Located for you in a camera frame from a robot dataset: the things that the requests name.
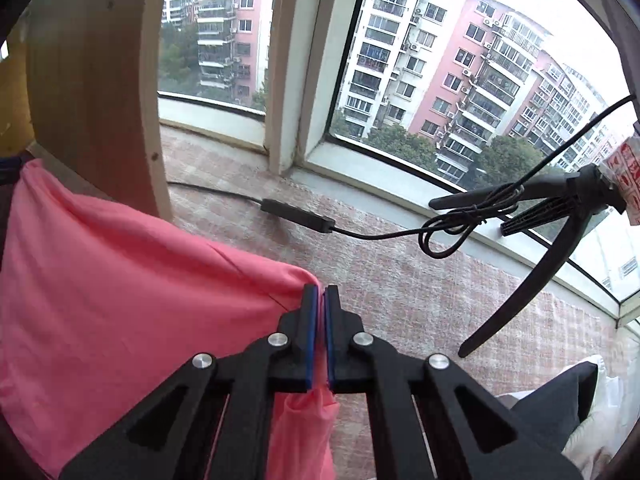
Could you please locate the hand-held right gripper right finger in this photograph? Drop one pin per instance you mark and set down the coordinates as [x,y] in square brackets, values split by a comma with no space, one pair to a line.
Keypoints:
[328,340]

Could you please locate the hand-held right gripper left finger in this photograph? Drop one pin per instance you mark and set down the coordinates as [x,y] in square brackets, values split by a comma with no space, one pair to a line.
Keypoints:
[311,340]

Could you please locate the pink t-shirt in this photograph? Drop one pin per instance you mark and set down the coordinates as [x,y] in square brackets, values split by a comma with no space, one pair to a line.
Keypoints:
[125,300]

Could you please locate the pile of dark clothes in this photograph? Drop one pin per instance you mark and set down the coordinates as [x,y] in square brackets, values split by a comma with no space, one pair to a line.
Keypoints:
[290,85]

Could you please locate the black garment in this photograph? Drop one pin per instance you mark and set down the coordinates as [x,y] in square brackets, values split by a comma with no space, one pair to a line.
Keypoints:
[555,410]

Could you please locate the pink apartment building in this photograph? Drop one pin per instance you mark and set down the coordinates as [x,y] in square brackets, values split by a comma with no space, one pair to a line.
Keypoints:
[440,90]

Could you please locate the white shirt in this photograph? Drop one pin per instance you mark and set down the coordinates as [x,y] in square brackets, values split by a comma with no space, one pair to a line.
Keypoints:
[602,420]

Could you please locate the light laminate wooden board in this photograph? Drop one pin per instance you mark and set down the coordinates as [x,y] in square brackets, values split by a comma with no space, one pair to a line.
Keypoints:
[95,85]

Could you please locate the red patterned paper packet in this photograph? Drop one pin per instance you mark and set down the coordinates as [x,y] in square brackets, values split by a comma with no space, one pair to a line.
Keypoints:
[625,175]

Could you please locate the pine wood panel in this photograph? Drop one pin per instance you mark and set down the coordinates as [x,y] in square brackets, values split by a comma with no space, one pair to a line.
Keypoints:
[15,105]

